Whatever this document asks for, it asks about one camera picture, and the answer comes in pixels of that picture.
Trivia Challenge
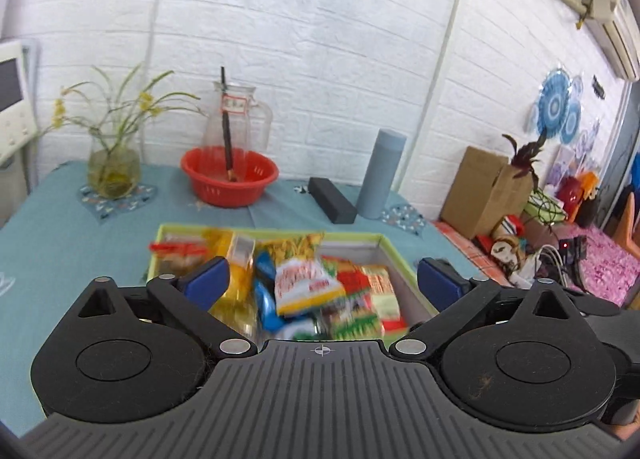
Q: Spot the yellow snack packet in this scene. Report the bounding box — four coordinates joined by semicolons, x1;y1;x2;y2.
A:
203;228;257;339

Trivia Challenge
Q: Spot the blue snack packet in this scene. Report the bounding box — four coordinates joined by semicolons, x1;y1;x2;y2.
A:
253;251;285;333

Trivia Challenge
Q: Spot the red snack packet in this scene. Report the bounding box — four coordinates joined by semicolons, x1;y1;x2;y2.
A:
336;262;408;335

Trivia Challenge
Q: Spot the green snack packet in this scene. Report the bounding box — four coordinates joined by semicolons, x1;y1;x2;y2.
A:
321;301;383;341

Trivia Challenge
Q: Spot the yellow chips bag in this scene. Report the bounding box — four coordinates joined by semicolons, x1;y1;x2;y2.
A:
257;233;346;317

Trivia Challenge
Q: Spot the green cardboard box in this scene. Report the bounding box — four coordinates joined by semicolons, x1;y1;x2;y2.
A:
149;224;437;344

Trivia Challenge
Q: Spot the brown cardboard box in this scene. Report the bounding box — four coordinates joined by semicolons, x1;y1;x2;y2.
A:
439;146;534;239

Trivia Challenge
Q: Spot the pink floral cloth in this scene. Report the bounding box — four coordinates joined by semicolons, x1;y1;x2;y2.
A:
567;225;639;306

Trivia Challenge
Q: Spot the red plastic basket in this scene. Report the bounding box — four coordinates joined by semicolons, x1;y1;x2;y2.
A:
180;146;279;209

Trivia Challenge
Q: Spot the small black box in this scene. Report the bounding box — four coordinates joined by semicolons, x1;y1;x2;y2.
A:
308;178;357;225

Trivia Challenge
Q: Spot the grey cylindrical bottle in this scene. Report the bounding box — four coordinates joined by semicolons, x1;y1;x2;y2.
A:
356;129;407;220

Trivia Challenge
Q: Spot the dark purple plant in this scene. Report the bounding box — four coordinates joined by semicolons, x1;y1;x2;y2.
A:
502;128;548;190

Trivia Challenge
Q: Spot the teal patterned tablecloth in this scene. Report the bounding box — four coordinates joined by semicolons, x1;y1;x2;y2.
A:
0;160;486;435

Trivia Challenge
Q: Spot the red thermos jug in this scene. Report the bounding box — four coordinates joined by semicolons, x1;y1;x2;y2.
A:
555;175;584;216

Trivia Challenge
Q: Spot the glass pitcher with straw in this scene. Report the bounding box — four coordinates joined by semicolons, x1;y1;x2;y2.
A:
201;66;273;169

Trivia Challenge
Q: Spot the glass vase with yellow flowers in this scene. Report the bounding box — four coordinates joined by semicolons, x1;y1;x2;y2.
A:
40;65;202;200

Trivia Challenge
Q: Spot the blue paper fan decoration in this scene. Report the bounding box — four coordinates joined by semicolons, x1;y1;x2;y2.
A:
536;68;570;138

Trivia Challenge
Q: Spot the white appliance with screen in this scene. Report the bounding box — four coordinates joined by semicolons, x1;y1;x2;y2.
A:
1;39;39;226

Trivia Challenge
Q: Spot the air conditioner unit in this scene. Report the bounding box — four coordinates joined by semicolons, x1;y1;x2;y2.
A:
582;0;639;82

